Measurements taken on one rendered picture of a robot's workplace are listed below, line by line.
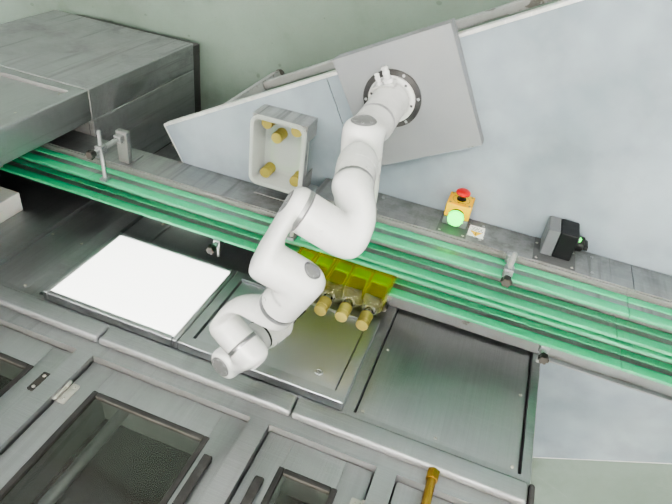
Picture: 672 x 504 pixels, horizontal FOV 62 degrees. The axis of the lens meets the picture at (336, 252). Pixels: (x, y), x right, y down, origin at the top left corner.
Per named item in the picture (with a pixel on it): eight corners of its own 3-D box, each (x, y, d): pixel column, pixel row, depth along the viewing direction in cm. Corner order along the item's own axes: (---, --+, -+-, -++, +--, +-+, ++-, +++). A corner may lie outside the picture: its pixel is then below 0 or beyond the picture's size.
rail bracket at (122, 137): (132, 156, 191) (86, 185, 173) (127, 110, 181) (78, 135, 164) (144, 160, 190) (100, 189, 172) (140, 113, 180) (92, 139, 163)
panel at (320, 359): (120, 238, 186) (43, 299, 159) (119, 230, 184) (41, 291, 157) (379, 325, 167) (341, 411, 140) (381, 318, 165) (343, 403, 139)
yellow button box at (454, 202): (446, 210, 165) (441, 222, 159) (452, 188, 161) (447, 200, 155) (469, 217, 164) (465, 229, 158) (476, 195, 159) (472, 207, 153)
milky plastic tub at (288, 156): (260, 170, 180) (247, 182, 173) (263, 103, 166) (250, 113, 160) (310, 185, 176) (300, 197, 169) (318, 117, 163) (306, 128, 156)
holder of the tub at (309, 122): (260, 184, 183) (249, 195, 177) (264, 103, 167) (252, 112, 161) (309, 198, 180) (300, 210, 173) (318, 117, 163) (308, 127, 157)
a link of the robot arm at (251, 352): (225, 334, 118) (255, 368, 117) (258, 308, 126) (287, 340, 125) (203, 362, 129) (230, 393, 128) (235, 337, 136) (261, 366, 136)
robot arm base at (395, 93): (359, 69, 146) (340, 90, 135) (405, 58, 141) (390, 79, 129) (376, 125, 154) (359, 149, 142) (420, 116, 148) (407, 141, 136)
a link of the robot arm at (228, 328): (306, 310, 115) (260, 357, 128) (264, 264, 117) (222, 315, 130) (282, 330, 109) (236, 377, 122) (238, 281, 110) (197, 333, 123)
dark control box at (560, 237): (540, 237, 159) (539, 253, 153) (550, 213, 155) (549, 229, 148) (570, 246, 158) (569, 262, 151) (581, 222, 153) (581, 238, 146)
